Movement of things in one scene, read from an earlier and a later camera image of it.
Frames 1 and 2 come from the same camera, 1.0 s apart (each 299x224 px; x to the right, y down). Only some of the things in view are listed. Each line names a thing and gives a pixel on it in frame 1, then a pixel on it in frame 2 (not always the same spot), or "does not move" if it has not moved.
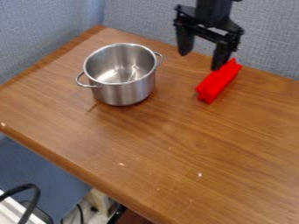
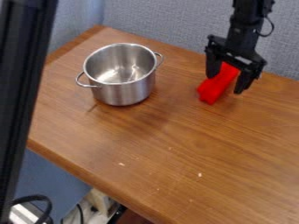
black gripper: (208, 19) to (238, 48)
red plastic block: (215, 82) does not move
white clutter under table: (92, 210) does not move
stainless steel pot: (119, 70) does not move
